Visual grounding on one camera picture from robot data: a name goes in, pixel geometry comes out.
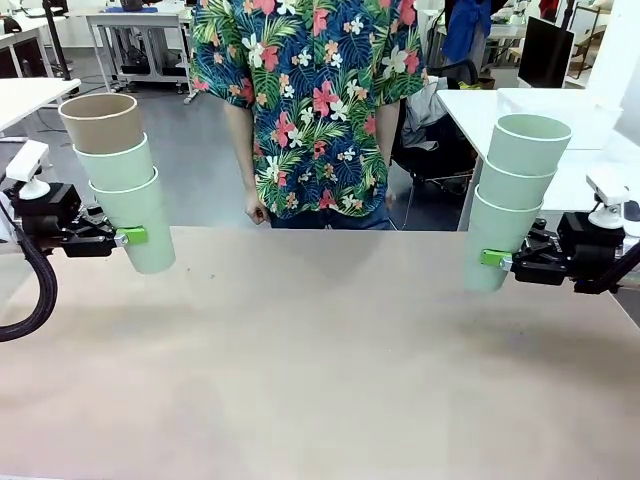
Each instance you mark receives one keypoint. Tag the light green plastic cup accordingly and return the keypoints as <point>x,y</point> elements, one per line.
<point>120,167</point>
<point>525,152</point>
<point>492,235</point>
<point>145,225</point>
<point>515,187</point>

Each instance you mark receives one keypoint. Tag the person's left hand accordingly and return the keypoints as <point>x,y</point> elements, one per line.
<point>390,199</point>

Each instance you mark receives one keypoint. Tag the brown plastic cup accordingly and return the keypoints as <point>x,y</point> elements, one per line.
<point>107,130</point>

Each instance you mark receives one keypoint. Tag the white table with clamp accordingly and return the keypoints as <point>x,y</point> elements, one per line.
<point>30,97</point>

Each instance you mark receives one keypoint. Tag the person's right forearm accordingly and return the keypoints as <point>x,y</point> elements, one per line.
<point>242,150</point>

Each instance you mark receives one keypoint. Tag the white metal-frame desk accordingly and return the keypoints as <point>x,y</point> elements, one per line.
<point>140,22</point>

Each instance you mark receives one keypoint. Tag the black office chair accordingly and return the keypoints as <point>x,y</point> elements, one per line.
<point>435,165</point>

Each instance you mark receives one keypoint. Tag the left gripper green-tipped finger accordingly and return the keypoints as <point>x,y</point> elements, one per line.
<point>95,217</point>
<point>95,242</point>

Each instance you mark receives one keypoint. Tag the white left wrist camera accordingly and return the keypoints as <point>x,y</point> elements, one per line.
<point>25,167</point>

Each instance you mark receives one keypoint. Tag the blue jacket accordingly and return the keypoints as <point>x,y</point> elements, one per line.
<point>465,30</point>

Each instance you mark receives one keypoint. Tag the dark blue jeans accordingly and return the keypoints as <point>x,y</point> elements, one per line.
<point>330,222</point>

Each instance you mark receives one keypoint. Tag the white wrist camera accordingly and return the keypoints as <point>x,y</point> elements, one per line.
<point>607,197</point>
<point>25,167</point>

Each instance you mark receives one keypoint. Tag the white desk dark cabinet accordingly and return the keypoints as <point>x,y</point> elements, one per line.
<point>22,47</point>

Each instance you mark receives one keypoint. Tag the black stand pole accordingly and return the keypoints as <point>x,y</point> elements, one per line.
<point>55,40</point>

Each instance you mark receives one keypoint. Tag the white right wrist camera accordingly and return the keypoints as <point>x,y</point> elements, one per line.
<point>607,197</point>

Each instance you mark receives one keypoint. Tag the person in floral shirt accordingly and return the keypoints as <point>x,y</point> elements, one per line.
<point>310,100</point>

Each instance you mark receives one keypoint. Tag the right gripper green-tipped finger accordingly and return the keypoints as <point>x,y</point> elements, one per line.
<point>545,237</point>
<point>540,267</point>

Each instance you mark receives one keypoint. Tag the person's right hand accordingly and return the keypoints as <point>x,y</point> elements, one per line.
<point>257,212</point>

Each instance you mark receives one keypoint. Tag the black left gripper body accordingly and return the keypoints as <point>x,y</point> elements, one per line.
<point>45,215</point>

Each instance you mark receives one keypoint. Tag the grey garment on chair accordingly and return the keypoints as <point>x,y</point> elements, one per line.
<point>422,120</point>

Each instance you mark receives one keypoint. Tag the black computer monitor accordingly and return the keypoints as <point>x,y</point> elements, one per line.
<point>545,52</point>

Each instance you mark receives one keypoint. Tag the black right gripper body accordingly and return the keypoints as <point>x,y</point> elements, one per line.
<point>592,250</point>

